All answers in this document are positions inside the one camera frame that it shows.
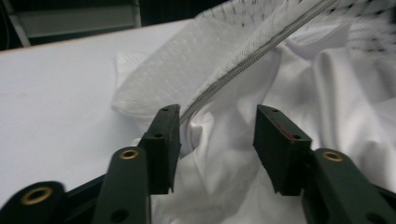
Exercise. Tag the white cloth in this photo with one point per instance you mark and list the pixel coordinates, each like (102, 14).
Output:
(342, 93)

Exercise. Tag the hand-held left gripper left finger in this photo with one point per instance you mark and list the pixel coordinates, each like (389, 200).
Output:
(165, 146)

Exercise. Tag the white mesh laundry bag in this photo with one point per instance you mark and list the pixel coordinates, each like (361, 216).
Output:
(186, 68)

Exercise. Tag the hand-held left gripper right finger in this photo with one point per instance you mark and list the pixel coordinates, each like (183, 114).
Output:
(280, 149)

